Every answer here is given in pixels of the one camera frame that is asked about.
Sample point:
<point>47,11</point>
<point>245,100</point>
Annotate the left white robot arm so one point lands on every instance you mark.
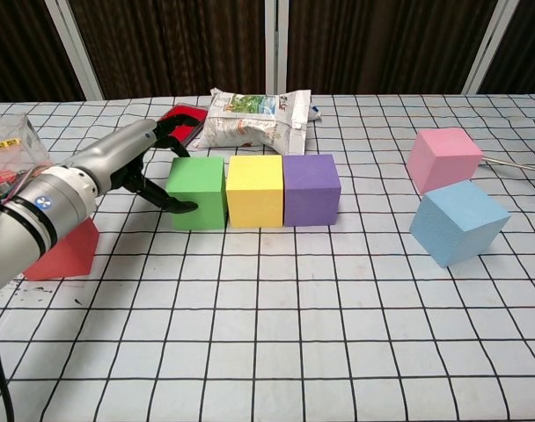
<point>25,228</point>

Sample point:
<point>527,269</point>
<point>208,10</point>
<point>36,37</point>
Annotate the purple foam cube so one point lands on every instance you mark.
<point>311,193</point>

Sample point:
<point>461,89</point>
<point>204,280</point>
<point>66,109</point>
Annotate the yellow foam cube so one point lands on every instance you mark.
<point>254,193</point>

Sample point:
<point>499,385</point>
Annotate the green foam cube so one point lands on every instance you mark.
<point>201,176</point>

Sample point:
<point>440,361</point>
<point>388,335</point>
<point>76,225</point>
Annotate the blue white tube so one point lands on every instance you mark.
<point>315,113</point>

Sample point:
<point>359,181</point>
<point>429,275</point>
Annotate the blue foam cube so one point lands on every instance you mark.
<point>456,224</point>

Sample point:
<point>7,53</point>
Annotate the pink foam cube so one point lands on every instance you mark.
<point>443,158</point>

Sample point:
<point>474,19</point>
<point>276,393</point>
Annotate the red foam cube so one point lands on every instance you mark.
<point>74,255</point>

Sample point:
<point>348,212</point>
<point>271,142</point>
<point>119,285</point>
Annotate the crumpled white snack bag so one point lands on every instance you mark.
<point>250,123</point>

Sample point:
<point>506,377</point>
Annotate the dark brown partition panel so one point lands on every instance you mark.
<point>382,44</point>
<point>21,44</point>
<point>527,44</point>
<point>170,44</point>

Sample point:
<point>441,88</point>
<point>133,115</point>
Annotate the plastic bag of small items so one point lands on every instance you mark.
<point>16,154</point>

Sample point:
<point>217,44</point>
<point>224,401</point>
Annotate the red ink pad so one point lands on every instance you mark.
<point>197,113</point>

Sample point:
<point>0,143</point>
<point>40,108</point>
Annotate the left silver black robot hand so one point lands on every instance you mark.
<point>113,149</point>

